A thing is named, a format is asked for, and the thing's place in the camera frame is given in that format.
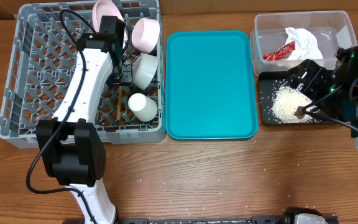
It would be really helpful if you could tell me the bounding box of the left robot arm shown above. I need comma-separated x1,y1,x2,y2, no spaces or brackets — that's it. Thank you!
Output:
26,32,128,223

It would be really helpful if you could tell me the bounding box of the grey dishwasher rack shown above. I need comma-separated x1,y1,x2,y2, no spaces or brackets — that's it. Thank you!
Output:
0,1,167,149

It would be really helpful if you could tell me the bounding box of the white napkin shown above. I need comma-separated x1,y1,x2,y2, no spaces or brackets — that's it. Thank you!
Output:
285,27,323,60

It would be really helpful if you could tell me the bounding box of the black waste tray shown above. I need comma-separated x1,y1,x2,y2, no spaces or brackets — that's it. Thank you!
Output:
258,72,325,125

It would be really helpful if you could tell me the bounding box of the small pink bowl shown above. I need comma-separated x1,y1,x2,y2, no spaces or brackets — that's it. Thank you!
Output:
131,18,160,54

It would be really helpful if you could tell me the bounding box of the large pink plate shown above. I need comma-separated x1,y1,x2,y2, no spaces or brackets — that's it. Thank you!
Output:
92,0,124,33

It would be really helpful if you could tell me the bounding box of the red snack wrapper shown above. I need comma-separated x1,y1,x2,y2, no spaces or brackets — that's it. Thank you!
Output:
262,41,295,61

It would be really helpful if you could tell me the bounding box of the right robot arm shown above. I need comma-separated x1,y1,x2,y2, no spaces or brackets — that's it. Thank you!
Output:
288,46,358,153

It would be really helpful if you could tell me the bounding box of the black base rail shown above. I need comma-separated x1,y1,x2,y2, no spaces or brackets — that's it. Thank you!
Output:
62,211,338,224

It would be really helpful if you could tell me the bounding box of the white cup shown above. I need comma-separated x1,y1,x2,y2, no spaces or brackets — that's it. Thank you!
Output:
128,93,158,122

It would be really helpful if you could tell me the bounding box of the grey bowl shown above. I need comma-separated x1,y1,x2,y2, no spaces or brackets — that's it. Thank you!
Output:
132,54,158,90

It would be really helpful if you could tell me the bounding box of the clear plastic bin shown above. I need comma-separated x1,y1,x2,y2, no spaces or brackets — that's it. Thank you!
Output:
250,11,357,75

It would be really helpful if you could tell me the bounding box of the teal plastic tray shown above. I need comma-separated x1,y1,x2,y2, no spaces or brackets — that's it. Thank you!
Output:
165,30,259,140

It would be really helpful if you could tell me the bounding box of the white rice pile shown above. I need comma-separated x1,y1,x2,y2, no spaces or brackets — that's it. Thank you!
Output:
271,85,313,124

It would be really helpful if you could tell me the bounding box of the brown food scrap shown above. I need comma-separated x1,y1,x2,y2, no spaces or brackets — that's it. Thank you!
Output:
293,106,305,119

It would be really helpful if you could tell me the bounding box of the wooden chopstick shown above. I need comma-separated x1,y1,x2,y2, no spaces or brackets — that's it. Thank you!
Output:
121,96,130,123
116,85,122,120

